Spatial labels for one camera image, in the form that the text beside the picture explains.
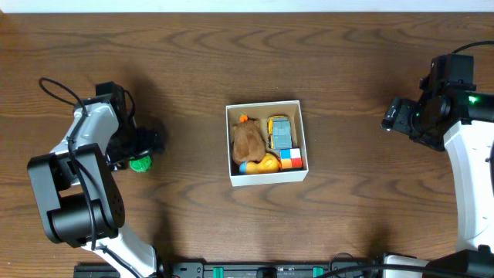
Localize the green ribbed wheel toy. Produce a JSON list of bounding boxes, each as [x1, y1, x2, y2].
[[129, 155, 153, 173]]

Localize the multicoloured puzzle cube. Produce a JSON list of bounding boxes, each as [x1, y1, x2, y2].
[[279, 148, 303, 170]]

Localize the brown plush capybara toy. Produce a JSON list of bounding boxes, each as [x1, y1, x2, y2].
[[232, 113, 266, 166]]

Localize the yellow grey toy truck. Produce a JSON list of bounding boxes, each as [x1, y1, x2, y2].
[[267, 115, 293, 151]]

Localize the orange rubber duck toy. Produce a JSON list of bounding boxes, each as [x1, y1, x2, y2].
[[239, 153, 281, 175]]

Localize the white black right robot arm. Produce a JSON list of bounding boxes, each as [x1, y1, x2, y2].
[[381, 79, 493, 277]]

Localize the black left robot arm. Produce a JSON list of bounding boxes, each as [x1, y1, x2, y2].
[[27, 82, 171, 277]]

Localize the white cardboard box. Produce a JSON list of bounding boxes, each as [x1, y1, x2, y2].
[[226, 100, 309, 187]]

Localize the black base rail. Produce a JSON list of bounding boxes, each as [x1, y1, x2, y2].
[[73, 257, 382, 278]]

